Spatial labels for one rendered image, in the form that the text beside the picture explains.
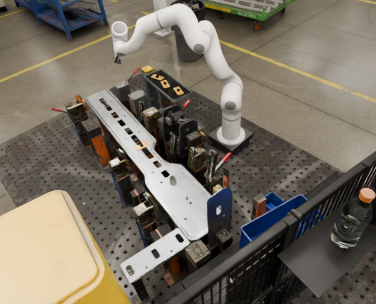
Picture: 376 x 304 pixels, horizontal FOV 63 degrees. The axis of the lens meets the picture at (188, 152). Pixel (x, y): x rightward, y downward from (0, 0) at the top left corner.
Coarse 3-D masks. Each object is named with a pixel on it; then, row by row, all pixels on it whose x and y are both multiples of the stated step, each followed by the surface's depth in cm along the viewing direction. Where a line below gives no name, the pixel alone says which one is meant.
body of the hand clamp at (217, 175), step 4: (216, 172) 151; (216, 176) 149; (220, 176) 149; (208, 180) 150; (216, 180) 148; (220, 180) 150; (208, 184) 151; (212, 184) 148; (216, 184) 150; (220, 184) 152; (208, 188) 154; (212, 188) 150; (212, 192) 153
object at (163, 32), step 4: (156, 0) 486; (160, 0) 484; (164, 0) 489; (156, 4) 491; (160, 4) 488; (164, 4) 493; (156, 8) 497; (160, 8) 492; (168, 28) 513; (156, 32) 520; (160, 32) 519; (164, 32) 518; (168, 32) 517; (172, 32) 519
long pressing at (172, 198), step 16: (96, 96) 216; (112, 96) 215; (96, 112) 203; (112, 112) 201; (128, 112) 199; (112, 128) 189; (144, 128) 186; (128, 144) 178; (144, 160) 168; (160, 160) 166; (144, 176) 160; (160, 176) 159; (176, 176) 158; (192, 176) 157; (160, 192) 151; (176, 192) 150; (192, 192) 150; (208, 192) 149; (176, 208) 144; (192, 208) 143; (176, 224) 138; (192, 224) 137; (192, 240) 132
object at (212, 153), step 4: (212, 152) 139; (216, 152) 139; (208, 156) 136; (212, 156) 140; (216, 156) 138; (208, 160) 142; (212, 160) 139; (216, 160) 140; (208, 164) 143; (212, 164) 140; (208, 168) 145; (212, 168) 142; (208, 172) 147; (212, 172) 144; (212, 176) 146
